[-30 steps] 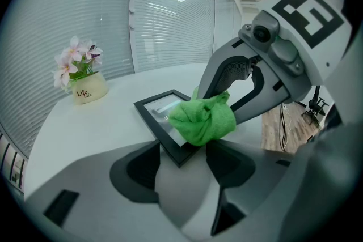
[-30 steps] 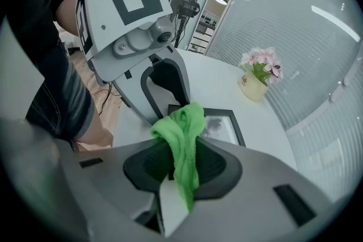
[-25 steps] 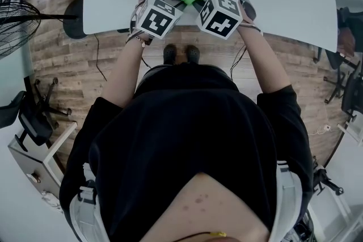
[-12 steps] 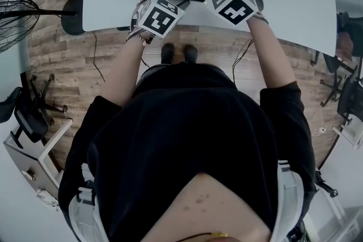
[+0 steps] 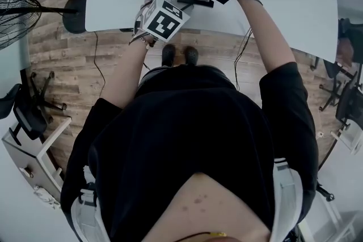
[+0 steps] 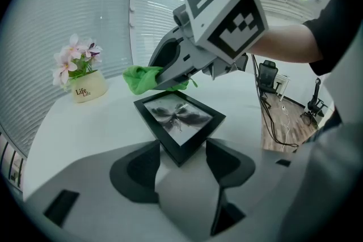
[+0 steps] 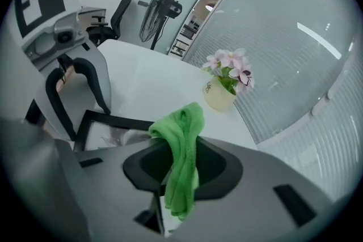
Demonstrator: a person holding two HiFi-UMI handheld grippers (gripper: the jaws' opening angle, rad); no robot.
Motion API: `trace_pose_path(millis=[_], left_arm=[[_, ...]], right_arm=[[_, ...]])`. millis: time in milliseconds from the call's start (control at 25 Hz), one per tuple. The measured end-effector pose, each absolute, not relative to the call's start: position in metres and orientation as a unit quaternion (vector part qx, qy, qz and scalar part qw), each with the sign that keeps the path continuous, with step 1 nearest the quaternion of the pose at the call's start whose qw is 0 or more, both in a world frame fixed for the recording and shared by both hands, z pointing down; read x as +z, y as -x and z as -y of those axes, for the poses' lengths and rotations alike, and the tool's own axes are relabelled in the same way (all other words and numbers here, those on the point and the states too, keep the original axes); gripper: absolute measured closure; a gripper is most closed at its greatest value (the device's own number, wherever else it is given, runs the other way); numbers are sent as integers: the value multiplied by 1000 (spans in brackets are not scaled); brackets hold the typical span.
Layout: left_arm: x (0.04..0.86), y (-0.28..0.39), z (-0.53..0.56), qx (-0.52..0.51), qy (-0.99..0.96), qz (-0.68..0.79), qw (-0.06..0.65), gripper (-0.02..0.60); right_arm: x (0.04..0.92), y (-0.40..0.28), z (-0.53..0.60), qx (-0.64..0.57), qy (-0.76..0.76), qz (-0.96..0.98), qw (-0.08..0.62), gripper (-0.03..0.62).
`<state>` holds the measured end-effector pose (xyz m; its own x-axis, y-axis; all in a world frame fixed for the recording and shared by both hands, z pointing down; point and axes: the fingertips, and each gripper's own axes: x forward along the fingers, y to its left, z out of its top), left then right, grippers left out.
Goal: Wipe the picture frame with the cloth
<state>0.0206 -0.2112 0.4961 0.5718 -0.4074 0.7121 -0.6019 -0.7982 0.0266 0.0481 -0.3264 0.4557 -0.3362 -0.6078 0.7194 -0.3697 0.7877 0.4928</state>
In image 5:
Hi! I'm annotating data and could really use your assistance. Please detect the black cord necklace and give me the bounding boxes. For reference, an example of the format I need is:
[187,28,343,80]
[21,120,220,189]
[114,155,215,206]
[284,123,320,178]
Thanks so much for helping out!
[175,231,227,242]

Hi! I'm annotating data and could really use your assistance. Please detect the person's left forearm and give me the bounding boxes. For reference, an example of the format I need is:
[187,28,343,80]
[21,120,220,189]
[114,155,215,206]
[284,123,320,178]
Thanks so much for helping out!
[106,36,150,108]

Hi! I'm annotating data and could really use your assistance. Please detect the white crumpled cloth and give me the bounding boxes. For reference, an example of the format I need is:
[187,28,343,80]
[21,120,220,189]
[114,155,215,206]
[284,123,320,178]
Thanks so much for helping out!
[33,184,62,209]

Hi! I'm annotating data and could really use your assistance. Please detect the black standing fan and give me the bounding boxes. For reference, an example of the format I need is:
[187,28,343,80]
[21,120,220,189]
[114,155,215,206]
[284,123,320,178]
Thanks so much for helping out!
[0,0,87,50]

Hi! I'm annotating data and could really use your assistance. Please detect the person's black shoe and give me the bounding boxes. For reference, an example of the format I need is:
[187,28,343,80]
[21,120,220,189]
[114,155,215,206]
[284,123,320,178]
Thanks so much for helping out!
[162,44,176,67]
[183,45,199,66]

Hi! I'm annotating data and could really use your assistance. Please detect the black fan cable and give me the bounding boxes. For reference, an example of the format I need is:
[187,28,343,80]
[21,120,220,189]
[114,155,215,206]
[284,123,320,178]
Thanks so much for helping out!
[92,31,107,92]

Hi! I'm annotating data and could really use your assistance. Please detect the plain white desk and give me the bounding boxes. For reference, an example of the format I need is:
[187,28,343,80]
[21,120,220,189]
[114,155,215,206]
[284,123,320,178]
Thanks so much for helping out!
[0,36,31,94]

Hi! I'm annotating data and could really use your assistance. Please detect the person's right forearm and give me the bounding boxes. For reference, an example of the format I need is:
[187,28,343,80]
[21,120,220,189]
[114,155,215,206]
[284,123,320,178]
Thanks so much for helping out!
[237,0,297,73]

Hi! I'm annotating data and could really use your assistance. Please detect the brown bag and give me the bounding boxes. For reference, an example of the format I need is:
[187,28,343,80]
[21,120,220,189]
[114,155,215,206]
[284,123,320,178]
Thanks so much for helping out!
[337,38,354,65]

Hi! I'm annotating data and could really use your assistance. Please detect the white harness strap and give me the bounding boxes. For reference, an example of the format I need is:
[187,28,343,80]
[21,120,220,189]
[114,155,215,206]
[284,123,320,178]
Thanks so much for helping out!
[70,164,100,242]
[269,157,304,242]

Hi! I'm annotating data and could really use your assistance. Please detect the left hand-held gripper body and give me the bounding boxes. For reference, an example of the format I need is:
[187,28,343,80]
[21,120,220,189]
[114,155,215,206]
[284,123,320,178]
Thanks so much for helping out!
[133,0,191,44]

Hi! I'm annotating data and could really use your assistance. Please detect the person's chest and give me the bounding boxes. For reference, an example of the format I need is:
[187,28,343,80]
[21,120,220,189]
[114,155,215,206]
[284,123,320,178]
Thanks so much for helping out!
[167,172,270,242]

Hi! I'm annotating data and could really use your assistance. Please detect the person's dark shorts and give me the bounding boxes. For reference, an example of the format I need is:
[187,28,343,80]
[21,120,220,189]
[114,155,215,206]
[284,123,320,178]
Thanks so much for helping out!
[137,64,238,99]

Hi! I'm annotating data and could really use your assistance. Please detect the person's left black shoe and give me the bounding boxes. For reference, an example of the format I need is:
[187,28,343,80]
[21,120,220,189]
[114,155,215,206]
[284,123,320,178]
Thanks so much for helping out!
[162,44,176,67]

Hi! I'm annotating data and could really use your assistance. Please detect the person's right black shoe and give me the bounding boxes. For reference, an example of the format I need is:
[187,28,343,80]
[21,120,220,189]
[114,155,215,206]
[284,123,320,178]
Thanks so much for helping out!
[183,45,199,66]

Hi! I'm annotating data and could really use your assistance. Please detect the black mesh office chair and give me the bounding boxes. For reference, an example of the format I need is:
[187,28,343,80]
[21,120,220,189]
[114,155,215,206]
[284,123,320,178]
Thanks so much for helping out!
[310,16,363,79]

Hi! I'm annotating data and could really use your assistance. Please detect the beaded wrist bracelet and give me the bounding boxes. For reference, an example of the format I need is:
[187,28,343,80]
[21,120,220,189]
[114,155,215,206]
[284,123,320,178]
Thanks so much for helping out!
[128,32,158,51]

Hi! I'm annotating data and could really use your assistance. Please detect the white desk with drawer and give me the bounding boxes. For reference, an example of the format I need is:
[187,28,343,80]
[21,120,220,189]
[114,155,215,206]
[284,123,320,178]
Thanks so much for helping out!
[0,116,72,242]

